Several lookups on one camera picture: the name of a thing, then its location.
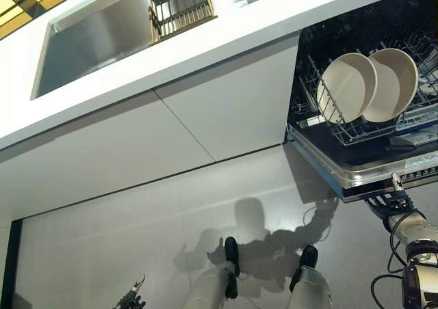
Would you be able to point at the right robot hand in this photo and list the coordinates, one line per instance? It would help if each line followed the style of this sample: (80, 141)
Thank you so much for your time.
(397, 204)

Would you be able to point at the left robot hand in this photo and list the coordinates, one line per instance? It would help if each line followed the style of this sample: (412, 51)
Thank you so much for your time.
(133, 293)

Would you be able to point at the dishwasher door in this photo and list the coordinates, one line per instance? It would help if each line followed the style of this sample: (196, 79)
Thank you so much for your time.
(362, 165)

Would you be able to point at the deep beige plate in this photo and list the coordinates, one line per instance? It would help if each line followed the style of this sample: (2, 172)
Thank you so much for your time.
(395, 83)

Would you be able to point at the shallow beige plate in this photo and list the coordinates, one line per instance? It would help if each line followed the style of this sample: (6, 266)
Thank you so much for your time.
(345, 90)

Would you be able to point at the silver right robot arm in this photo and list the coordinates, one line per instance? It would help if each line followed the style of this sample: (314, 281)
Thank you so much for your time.
(417, 247)

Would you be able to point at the right robot leg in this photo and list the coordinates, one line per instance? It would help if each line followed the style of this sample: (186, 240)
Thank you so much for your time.
(308, 278)

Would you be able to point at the wide white cabinet door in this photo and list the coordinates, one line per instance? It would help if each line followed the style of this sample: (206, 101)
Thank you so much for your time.
(102, 158)

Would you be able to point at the narrow white cabinet door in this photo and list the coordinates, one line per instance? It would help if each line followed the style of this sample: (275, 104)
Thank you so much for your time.
(232, 107)

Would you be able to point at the stainless steel sink basin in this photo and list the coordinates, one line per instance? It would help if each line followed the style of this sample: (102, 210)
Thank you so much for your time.
(96, 39)

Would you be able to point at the black slatted sink rack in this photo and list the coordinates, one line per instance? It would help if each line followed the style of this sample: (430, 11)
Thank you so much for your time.
(181, 11)

